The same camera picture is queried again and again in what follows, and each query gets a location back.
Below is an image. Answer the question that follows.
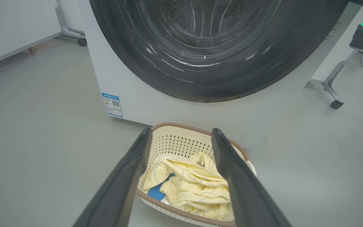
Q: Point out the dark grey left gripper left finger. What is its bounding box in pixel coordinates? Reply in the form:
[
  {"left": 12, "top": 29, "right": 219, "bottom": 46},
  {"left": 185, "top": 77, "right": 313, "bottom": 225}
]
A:
[{"left": 72, "top": 127, "right": 153, "bottom": 227}]

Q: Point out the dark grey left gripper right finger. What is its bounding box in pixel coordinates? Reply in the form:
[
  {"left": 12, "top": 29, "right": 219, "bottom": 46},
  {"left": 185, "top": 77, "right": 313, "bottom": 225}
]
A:
[{"left": 211, "top": 128, "right": 292, "bottom": 227}]

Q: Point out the blue garment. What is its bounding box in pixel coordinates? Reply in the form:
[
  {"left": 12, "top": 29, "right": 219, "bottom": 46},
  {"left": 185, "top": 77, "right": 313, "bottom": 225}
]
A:
[{"left": 147, "top": 173, "right": 176, "bottom": 201}]

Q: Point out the pale yellow printed garment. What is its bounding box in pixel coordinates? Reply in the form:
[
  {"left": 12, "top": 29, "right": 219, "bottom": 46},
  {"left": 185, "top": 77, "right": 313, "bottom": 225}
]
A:
[{"left": 144, "top": 152, "right": 232, "bottom": 221}]

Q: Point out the dark round washing machine door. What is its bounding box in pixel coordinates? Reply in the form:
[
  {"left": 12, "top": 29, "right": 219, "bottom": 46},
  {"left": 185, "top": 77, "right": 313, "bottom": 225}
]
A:
[{"left": 89, "top": 0, "right": 349, "bottom": 103}]

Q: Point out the cream perforated laundry basket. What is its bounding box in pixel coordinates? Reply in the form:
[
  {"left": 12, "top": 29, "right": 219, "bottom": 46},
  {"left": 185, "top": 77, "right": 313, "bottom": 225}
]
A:
[{"left": 136, "top": 122, "right": 257, "bottom": 227}]

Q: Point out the white washing machine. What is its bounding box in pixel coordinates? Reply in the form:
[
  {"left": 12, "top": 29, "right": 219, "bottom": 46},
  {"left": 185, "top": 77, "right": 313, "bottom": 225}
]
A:
[{"left": 80, "top": 0, "right": 363, "bottom": 148}]

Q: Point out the blue energy label sticker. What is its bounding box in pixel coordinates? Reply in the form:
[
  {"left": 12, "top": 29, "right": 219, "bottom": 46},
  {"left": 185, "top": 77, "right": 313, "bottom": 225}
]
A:
[{"left": 102, "top": 92, "right": 124, "bottom": 118}]

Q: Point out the wheeled metal stand right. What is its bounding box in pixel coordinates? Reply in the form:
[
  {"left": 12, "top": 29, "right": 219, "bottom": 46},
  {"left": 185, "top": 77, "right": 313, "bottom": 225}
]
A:
[{"left": 309, "top": 3, "right": 363, "bottom": 110}]

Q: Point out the white partition board with casters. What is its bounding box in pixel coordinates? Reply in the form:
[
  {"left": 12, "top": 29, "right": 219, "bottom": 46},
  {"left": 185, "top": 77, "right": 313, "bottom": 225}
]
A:
[{"left": 0, "top": 0, "right": 87, "bottom": 70}]

